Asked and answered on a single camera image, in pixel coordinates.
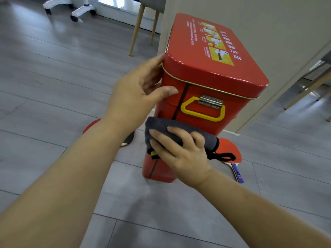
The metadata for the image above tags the black table tennis paddle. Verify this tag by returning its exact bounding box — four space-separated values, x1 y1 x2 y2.
120 131 135 147

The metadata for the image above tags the person's right forearm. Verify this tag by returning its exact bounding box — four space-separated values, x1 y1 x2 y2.
195 169 331 248

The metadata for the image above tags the white folding table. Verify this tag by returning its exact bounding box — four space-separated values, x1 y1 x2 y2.
70 0 97 23
42 0 74 14

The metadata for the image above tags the red paddle with red-black handle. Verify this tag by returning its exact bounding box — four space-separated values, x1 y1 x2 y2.
82 118 101 134

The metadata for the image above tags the red paddle with purple handle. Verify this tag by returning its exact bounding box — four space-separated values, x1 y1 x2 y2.
216 138 245 184

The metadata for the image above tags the dark grey cleaning cloth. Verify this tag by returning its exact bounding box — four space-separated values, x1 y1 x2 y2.
144 116 236 162

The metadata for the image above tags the red fire extinguisher box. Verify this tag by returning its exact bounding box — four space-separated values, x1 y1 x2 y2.
141 13 269 183

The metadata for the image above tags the person's right hand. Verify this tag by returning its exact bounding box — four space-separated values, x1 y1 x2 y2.
149 126 212 189

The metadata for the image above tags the person's left forearm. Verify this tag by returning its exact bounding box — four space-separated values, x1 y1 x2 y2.
0 115 132 248

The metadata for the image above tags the person's left hand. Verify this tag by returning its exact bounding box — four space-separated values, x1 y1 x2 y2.
104 54 179 135

